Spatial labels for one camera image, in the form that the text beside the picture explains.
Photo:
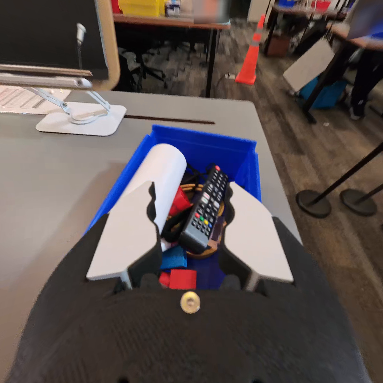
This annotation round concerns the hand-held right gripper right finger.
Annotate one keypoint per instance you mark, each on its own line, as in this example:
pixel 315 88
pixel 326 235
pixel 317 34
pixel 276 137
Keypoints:
pixel 257 242

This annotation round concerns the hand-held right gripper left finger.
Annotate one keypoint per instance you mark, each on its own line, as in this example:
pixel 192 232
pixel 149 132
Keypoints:
pixel 125 239

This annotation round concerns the blue plastic bin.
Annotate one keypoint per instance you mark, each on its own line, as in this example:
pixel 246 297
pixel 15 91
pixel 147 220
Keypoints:
pixel 209 149

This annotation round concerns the blue box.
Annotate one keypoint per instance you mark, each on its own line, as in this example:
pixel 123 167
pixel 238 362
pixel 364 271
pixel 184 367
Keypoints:
pixel 173 258

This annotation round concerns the black remote control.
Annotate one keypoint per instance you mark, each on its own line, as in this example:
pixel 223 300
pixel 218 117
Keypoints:
pixel 206 209

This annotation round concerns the red plastic piece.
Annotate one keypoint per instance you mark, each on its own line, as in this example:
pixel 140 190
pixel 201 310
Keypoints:
pixel 179 202

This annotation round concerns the black stanchion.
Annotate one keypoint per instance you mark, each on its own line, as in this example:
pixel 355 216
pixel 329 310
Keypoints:
pixel 314 205
pixel 357 203

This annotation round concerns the red block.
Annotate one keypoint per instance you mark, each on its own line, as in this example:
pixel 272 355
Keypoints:
pixel 182 279

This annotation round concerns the white paper roll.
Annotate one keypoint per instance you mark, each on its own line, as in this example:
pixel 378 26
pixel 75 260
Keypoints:
pixel 164 170

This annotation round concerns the white tablet stand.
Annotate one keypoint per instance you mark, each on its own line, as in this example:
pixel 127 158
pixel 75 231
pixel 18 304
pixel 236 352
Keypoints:
pixel 89 122

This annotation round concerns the black office chair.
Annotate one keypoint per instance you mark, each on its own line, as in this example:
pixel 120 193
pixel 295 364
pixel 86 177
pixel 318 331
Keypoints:
pixel 146 68

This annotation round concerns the printed paper sheet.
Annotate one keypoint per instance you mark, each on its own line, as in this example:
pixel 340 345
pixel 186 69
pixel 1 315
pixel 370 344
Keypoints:
pixel 21 98

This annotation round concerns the orange traffic cone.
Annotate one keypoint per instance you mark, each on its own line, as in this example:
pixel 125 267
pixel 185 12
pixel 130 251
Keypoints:
pixel 250 62

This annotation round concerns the grey leaning board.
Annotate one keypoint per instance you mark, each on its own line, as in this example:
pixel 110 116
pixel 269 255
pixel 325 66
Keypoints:
pixel 309 64

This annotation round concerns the wooden top table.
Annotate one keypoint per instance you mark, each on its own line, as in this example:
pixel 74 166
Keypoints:
pixel 167 22

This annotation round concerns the small yellow bin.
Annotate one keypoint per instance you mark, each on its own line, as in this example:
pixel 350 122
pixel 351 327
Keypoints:
pixel 140 7

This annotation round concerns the red plastic bin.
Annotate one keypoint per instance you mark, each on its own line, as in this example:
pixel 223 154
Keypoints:
pixel 116 6

